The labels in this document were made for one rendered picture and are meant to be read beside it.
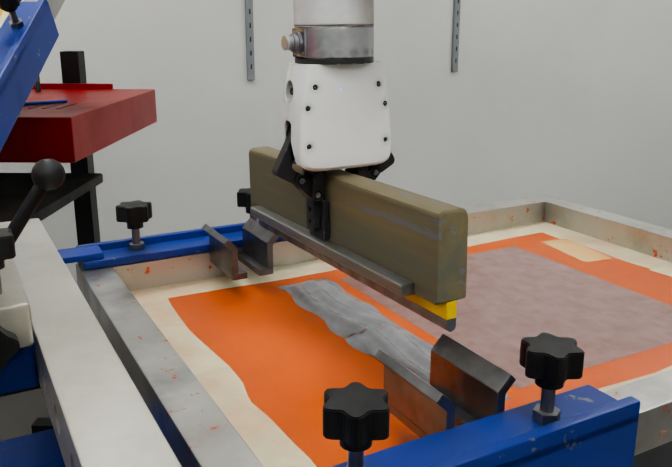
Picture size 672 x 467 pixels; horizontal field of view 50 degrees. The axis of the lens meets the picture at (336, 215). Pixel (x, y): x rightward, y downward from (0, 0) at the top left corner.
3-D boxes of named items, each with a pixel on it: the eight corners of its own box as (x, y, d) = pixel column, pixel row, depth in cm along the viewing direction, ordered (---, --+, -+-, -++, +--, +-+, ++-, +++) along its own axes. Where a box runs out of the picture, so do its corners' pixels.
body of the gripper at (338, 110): (303, 49, 63) (305, 176, 66) (401, 46, 68) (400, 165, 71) (268, 47, 70) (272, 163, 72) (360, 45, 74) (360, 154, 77)
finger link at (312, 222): (299, 176, 68) (301, 245, 70) (329, 173, 70) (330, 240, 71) (285, 171, 71) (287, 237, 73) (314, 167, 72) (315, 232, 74)
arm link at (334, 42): (302, 26, 63) (302, 60, 63) (389, 25, 67) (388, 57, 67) (267, 27, 69) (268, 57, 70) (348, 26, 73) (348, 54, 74)
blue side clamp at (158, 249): (292, 261, 107) (292, 215, 105) (307, 271, 103) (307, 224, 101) (80, 297, 93) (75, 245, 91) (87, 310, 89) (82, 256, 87)
